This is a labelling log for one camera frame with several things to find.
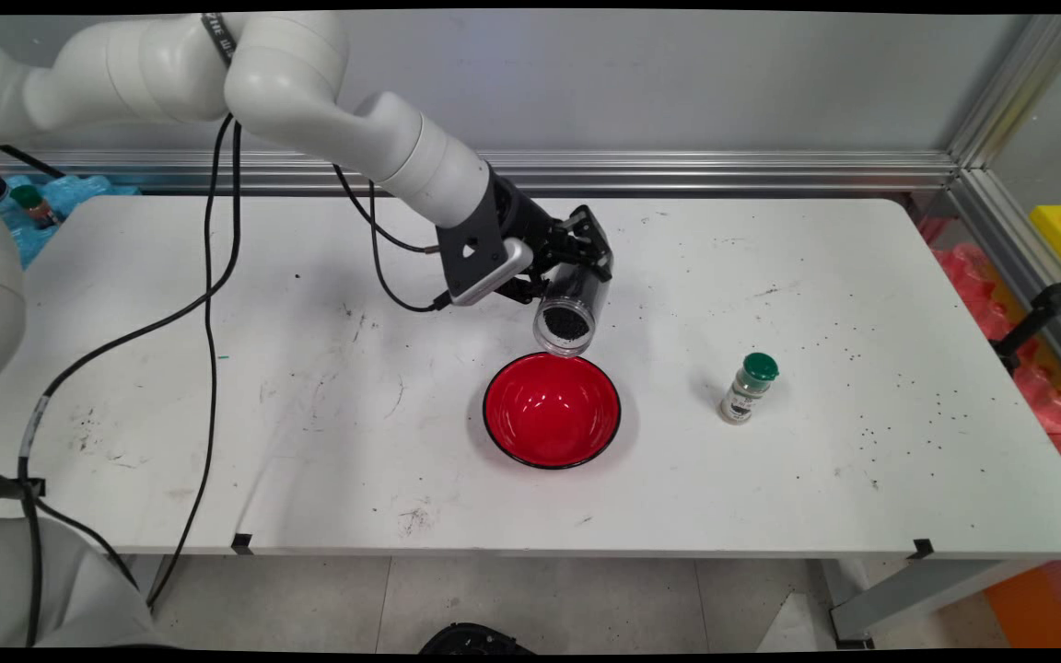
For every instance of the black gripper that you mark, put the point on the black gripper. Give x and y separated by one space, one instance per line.
530 230

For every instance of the clear jar with black seeds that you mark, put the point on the clear jar with black seeds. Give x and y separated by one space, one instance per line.
567 322

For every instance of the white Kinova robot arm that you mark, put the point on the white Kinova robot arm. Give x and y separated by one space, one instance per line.
282 83

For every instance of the red bowl with black rim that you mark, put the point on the red bowl with black rim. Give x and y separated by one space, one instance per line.
551 414

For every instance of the spice shaker with green cap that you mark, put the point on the spice shaker with green cap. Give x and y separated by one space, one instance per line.
747 391

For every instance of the black object on floor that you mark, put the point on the black object on floor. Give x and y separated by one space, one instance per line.
471 638

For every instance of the red plastic bag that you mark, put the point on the red plastic bag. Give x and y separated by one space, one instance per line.
973 285

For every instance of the black tape marker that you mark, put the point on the black tape marker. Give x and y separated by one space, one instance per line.
921 549
241 543

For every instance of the grey table leg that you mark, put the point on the grey table leg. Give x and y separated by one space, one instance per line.
917 589

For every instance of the black stand pole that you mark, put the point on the black stand pole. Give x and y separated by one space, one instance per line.
1042 313

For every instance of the blue plastic bag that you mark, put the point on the blue plastic bag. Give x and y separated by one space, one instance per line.
79 191

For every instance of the small bottle with green cap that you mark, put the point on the small bottle with green cap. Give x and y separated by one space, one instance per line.
33 204

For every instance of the orange floor mat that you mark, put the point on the orange floor mat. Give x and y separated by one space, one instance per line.
1042 608

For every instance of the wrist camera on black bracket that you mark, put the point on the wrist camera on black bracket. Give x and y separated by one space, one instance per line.
471 262

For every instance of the horizontal aluminium frame rail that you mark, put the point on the horizontal aluminium frame rail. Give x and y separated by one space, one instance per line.
862 170

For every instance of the side aluminium frame rail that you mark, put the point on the side aluminium frame rail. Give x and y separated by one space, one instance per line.
1019 249

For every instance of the upright aluminium frame post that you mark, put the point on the upright aluminium frame post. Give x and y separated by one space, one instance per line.
1019 83

